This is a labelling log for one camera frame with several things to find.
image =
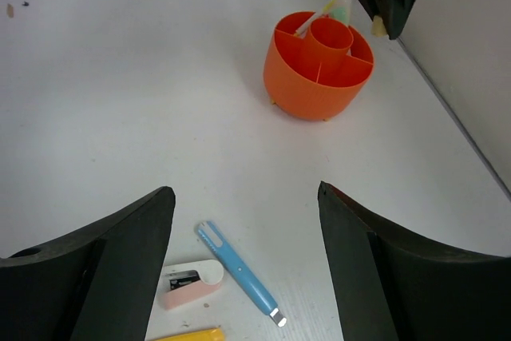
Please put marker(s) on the green highlighter marker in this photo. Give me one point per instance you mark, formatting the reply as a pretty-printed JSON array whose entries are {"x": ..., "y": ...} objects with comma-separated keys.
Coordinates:
[{"x": 341, "y": 11}]

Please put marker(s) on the pale yellow pen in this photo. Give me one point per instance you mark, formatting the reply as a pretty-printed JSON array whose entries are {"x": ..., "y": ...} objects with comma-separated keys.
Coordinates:
[{"x": 301, "y": 30}]

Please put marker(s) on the tan eraser block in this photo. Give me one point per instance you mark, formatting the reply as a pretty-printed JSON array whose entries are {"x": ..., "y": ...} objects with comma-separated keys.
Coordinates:
[{"x": 378, "y": 28}]

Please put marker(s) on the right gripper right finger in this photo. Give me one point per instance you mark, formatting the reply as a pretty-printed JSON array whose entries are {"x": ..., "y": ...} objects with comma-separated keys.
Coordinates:
[{"x": 393, "y": 284}]

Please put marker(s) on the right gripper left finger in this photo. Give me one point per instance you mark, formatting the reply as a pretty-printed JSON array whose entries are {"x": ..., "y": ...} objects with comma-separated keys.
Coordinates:
[{"x": 95, "y": 283}]

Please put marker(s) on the blue pen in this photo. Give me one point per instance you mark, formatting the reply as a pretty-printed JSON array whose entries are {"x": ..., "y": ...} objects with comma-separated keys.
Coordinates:
[{"x": 240, "y": 272}]

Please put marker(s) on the yellow black-tipped pen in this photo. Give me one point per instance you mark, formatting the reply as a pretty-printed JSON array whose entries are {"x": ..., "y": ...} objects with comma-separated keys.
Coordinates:
[{"x": 212, "y": 334}]

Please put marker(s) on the orange round divided container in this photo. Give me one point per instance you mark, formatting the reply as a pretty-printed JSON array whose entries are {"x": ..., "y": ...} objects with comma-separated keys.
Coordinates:
[{"x": 316, "y": 77}]

